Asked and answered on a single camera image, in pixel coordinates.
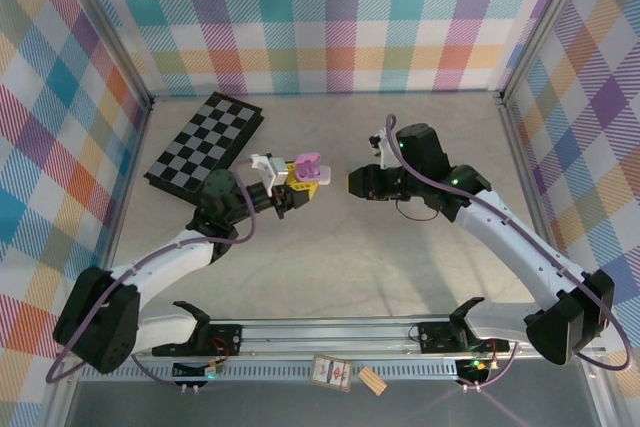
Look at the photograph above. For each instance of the purple earbud case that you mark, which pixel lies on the purple earbud case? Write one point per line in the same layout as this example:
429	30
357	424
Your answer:
306	169

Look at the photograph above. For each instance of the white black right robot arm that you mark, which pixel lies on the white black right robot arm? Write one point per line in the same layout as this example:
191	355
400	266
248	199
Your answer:
510	242

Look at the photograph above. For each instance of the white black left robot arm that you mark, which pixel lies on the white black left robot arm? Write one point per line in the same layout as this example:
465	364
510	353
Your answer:
160	259

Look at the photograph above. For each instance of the black grey folding chessboard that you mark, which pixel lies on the black grey folding chessboard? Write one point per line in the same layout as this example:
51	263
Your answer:
205	147

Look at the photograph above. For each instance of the small black control board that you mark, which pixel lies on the small black control board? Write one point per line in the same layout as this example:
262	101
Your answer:
210	372
475	366

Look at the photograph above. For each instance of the playing card box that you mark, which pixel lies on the playing card box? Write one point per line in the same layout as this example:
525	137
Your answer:
330	372

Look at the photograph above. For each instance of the small wooden block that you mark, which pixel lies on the small wooden block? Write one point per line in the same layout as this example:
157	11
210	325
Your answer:
372	381

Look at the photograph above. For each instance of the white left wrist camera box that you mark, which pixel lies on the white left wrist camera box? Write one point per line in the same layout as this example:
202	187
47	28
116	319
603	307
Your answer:
270	172

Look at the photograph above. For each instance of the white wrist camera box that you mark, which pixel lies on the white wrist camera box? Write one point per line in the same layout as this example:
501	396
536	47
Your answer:
382	149
270	172

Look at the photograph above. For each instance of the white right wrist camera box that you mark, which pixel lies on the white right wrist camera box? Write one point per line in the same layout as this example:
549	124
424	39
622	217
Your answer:
382	149

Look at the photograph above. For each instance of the aluminium side rail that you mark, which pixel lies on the aluminium side rail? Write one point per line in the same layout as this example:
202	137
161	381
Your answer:
129	177
527	172

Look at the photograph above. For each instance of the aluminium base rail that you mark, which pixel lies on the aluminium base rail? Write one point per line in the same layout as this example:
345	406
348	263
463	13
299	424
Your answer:
325	339

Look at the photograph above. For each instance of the aluminium frame post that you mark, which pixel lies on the aluminium frame post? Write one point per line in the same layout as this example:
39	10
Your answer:
112	32
545	22

